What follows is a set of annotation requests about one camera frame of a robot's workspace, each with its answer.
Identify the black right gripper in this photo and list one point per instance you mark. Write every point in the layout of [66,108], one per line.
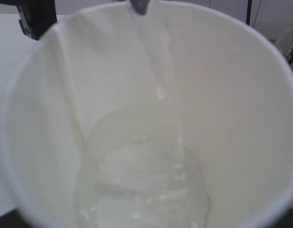
[36,16]

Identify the clear water bottle green label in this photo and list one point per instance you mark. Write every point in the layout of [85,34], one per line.
[140,6]

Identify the white paper cup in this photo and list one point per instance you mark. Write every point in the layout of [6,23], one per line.
[181,118]

